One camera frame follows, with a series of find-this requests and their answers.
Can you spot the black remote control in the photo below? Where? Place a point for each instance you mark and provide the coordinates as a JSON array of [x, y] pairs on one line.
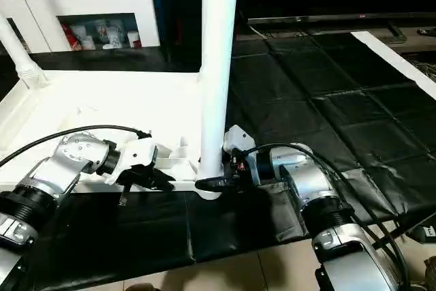
[[428, 32]]

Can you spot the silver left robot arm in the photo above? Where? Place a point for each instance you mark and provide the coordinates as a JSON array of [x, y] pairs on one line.
[[54, 175]]

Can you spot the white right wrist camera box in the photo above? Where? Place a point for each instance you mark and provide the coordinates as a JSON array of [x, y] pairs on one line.
[[238, 140]]

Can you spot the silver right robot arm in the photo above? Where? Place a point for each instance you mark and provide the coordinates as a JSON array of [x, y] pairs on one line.
[[313, 189]]

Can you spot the white cabinet with glass doors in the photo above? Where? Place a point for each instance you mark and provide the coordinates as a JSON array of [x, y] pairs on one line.
[[88, 5]]

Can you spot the crumpled black plastic sheet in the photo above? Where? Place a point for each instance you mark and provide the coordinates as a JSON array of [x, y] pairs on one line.
[[327, 100]]

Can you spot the white plastic table top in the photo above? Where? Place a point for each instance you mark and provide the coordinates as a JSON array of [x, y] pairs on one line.
[[102, 107]]

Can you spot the black work mat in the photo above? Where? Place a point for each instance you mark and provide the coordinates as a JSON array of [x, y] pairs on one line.
[[170, 236]]

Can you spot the dark low furniture silver edge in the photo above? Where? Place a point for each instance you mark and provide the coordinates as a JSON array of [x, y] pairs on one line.
[[340, 20]]

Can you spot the white plastic table leg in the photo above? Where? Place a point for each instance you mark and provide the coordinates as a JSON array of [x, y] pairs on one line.
[[20, 52], [219, 59]]

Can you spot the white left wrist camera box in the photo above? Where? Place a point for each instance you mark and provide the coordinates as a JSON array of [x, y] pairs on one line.
[[139, 153]]

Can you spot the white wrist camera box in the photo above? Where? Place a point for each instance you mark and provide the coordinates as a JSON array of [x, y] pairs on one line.
[[238, 140], [139, 153]]

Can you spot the black bar with white label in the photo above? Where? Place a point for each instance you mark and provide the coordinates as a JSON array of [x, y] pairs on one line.
[[422, 226]]

